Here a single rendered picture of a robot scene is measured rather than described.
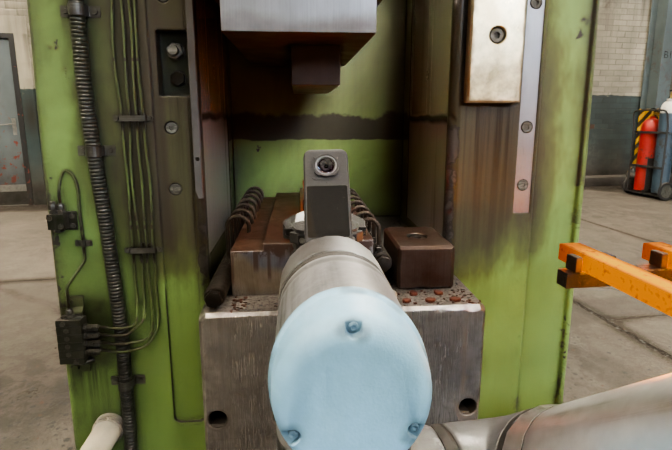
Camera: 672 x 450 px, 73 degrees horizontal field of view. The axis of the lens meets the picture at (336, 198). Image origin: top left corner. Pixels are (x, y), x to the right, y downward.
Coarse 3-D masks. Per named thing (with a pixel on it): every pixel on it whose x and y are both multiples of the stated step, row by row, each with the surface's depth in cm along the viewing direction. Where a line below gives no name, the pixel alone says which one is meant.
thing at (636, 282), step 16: (560, 256) 62; (592, 256) 57; (608, 256) 57; (592, 272) 56; (608, 272) 53; (624, 272) 51; (640, 272) 51; (624, 288) 51; (640, 288) 49; (656, 288) 47; (656, 304) 47
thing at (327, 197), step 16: (304, 160) 46; (320, 160) 46; (336, 160) 46; (304, 176) 45; (320, 176) 45; (336, 176) 45; (304, 192) 45; (320, 192) 45; (336, 192) 45; (304, 208) 44; (320, 208) 44; (336, 208) 44; (304, 224) 44; (320, 224) 43; (336, 224) 44
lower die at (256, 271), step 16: (272, 208) 92; (288, 208) 87; (256, 224) 79; (272, 224) 74; (240, 240) 69; (256, 240) 69; (272, 240) 65; (288, 240) 65; (368, 240) 65; (240, 256) 64; (256, 256) 64; (272, 256) 64; (288, 256) 64; (240, 272) 64; (256, 272) 64; (272, 272) 64; (240, 288) 64; (256, 288) 65; (272, 288) 65
